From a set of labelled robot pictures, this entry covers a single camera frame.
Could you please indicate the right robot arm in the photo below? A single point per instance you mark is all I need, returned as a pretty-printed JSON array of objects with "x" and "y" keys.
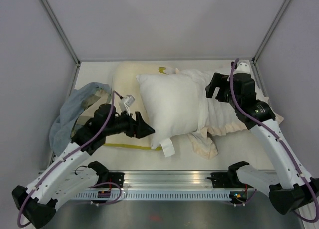
[{"x": 293, "y": 186}]

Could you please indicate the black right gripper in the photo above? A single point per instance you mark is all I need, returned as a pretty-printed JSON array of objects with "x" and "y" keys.
[{"x": 219, "y": 80}]

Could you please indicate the grey plush ruffled pillowcase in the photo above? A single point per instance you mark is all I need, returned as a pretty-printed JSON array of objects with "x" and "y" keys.
[{"x": 221, "y": 117}]

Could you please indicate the left frame post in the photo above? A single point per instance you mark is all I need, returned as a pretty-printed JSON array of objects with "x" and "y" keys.
[{"x": 58, "y": 28}]

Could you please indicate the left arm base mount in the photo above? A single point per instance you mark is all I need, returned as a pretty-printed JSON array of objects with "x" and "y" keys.
[{"x": 115, "y": 177}]

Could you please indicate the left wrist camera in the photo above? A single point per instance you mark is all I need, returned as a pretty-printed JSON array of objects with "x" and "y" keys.
[{"x": 125, "y": 103}]

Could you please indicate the aluminium front rail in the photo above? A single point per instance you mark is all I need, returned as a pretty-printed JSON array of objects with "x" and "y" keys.
[{"x": 164, "y": 179}]

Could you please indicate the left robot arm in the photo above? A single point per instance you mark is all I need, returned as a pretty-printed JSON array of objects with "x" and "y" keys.
[{"x": 40, "y": 200}]

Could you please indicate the cream foam contour pillow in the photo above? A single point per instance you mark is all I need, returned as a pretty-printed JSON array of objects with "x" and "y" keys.
[{"x": 125, "y": 83}]

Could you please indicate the blue and beige cloth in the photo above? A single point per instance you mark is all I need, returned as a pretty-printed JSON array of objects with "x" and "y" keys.
[{"x": 60, "y": 132}]

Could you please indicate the slotted cable duct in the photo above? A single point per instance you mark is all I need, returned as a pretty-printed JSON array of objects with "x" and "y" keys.
[{"x": 219, "y": 195}]

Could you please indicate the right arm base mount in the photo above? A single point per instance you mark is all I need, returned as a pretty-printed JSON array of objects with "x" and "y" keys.
[{"x": 224, "y": 180}]

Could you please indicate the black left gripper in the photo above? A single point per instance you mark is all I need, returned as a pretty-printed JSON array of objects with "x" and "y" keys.
[{"x": 139, "y": 128}]

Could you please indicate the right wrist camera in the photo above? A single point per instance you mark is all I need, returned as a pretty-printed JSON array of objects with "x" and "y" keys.
[{"x": 243, "y": 67}]

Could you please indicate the right frame post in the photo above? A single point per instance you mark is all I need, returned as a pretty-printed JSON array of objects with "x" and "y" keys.
[{"x": 275, "y": 22}]

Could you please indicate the frame post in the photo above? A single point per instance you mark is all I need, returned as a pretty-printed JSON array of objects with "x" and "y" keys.
[
  {"x": 275, "y": 22},
  {"x": 58, "y": 28}
]

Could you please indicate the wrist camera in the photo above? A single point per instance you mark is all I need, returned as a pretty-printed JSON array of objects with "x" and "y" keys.
[
  {"x": 243, "y": 67},
  {"x": 125, "y": 103}
]

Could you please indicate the white pillow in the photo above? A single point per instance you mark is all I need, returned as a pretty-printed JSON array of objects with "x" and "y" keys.
[{"x": 175, "y": 105}]

